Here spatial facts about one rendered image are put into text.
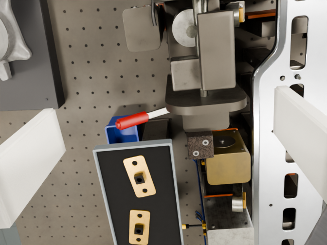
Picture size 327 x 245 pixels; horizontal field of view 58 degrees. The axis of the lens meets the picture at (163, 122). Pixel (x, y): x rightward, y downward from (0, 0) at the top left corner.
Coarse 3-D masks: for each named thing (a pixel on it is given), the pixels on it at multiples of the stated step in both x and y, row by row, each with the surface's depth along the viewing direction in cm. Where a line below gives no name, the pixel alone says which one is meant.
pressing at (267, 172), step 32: (288, 0) 56; (320, 0) 56; (288, 32) 58; (320, 32) 58; (288, 64) 61; (320, 64) 60; (256, 96) 63; (320, 96) 63; (256, 128) 66; (256, 160) 69; (256, 192) 72; (256, 224) 76
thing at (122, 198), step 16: (112, 160) 52; (160, 160) 52; (112, 176) 54; (128, 176) 54; (160, 176) 53; (112, 192) 55; (128, 192) 55; (160, 192) 55; (112, 208) 56; (128, 208) 56; (144, 208) 56; (160, 208) 56; (176, 208) 56; (128, 224) 58; (160, 224) 57; (176, 224) 57; (128, 240) 59; (160, 240) 59; (176, 240) 59
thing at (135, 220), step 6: (132, 210) 56; (138, 210) 56; (144, 210) 56; (132, 216) 57; (138, 216) 57; (144, 216) 56; (132, 222) 57; (138, 222) 57; (144, 222) 57; (132, 228) 58; (138, 228) 56; (144, 228) 58; (132, 234) 58; (138, 234) 57; (144, 234) 58; (132, 240) 59; (144, 240) 59
